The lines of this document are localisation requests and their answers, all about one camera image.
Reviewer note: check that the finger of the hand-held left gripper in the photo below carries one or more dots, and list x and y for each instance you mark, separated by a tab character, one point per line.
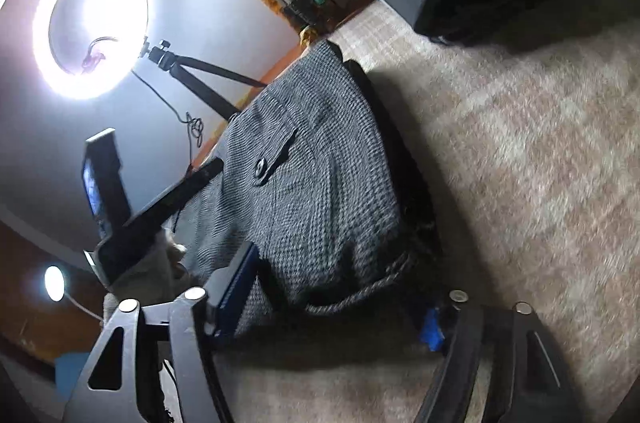
172	200

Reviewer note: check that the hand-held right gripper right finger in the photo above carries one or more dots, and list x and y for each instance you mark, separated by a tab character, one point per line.
431	328

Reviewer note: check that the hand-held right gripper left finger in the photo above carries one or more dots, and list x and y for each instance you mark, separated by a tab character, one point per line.
239	290

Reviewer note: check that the grey checkered pants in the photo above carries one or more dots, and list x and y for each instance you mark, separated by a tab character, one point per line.
310	183

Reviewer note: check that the person's left hand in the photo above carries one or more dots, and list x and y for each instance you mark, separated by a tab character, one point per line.
172	253

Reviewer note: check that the small round lamp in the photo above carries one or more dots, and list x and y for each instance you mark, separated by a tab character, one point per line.
53	283

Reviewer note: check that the phone clamp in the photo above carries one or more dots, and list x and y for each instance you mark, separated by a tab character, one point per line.
95	55

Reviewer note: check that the black garment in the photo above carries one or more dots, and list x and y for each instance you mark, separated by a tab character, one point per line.
400	163

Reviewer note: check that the beige plaid blanket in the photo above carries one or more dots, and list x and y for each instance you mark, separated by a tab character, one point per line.
525	183

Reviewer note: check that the blue box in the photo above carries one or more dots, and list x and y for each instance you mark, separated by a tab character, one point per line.
72	373

